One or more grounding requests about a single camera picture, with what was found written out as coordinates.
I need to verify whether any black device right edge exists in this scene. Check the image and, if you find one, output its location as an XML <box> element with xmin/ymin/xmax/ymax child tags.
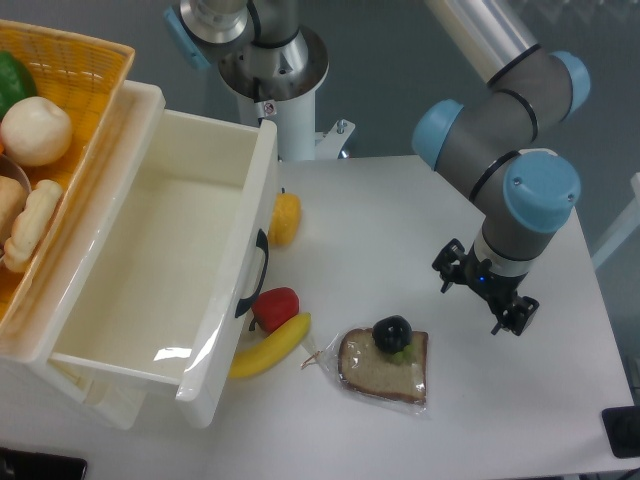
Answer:
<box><xmin>601</xmin><ymin>406</ymin><xmax>639</xmax><ymax>459</ymax></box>

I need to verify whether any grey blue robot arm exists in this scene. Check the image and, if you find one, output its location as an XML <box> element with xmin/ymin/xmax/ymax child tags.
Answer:
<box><xmin>412</xmin><ymin>1</ymin><xmax>591</xmax><ymax>335</ymax></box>

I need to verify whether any black device bottom left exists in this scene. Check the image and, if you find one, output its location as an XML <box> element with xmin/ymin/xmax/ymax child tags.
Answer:
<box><xmin>1</xmin><ymin>448</ymin><xmax>88</xmax><ymax>480</ymax></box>

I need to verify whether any white open drawer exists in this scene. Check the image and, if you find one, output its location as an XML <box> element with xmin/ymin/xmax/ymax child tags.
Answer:
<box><xmin>50</xmin><ymin>111</ymin><xmax>278</xmax><ymax>429</ymax></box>

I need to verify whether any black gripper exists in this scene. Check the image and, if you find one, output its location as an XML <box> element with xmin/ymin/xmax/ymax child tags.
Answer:
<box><xmin>432</xmin><ymin>238</ymin><xmax>539</xmax><ymax>336</ymax></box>

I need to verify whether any white drawer cabinet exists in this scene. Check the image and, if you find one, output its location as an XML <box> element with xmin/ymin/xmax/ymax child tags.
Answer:
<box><xmin>1</xmin><ymin>81</ymin><xmax>165</xmax><ymax>429</ymax></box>

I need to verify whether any green pepper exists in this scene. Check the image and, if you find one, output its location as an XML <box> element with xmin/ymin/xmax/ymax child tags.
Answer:
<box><xmin>0</xmin><ymin>51</ymin><xmax>38</xmax><ymax>119</ymax></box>

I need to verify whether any red bell pepper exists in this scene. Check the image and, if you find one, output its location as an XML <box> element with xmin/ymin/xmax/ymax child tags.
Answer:
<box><xmin>248</xmin><ymin>287</ymin><xmax>300</xmax><ymax>334</ymax></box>

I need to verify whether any bread slice in plastic wrap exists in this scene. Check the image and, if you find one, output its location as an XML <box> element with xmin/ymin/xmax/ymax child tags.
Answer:
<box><xmin>301</xmin><ymin>328</ymin><xmax>430</xmax><ymax>416</ymax></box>

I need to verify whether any yellow orange fruit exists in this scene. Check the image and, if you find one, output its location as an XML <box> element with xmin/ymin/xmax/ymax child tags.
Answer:
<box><xmin>268</xmin><ymin>192</ymin><xmax>302</xmax><ymax>246</ymax></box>

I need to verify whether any yellow woven basket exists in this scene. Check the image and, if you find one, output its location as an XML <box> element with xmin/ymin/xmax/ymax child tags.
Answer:
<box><xmin>1</xmin><ymin>20</ymin><xmax>135</xmax><ymax>331</ymax></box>

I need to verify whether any dark purple mangosteen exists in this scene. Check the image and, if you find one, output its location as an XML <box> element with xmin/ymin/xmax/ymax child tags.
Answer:
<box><xmin>372</xmin><ymin>315</ymin><xmax>413</xmax><ymax>354</ymax></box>

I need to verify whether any pale peach fruit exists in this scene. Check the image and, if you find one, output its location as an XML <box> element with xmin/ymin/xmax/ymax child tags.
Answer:
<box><xmin>1</xmin><ymin>96</ymin><xmax>73</xmax><ymax>167</ymax></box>

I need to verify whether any yellow banana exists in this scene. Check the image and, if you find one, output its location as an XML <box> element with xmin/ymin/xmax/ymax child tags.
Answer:
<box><xmin>228</xmin><ymin>312</ymin><xmax>311</xmax><ymax>379</ymax></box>

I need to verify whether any beige bread roll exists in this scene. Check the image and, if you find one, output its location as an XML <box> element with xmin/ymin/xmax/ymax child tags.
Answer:
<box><xmin>3</xmin><ymin>180</ymin><xmax>63</xmax><ymax>273</ymax></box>

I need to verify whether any beige pastry in bowl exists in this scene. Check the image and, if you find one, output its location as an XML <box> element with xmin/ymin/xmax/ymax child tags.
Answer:
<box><xmin>0</xmin><ymin>176</ymin><xmax>27</xmax><ymax>244</ymax></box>

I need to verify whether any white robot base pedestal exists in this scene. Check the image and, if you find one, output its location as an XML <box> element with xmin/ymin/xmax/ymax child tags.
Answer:
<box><xmin>163</xmin><ymin>0</ymin><xmax>356</xmax><ymax>162</ymax></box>

